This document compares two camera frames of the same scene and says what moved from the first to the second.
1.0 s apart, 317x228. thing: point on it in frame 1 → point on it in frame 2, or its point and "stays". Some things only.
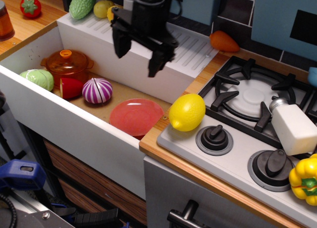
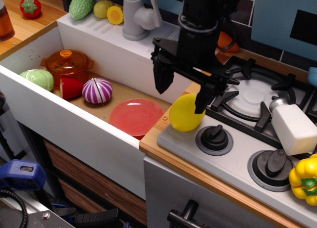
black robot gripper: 147,23 → 193,52
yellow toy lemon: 187,112 stays
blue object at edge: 312,75 stays
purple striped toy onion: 97,90 stays
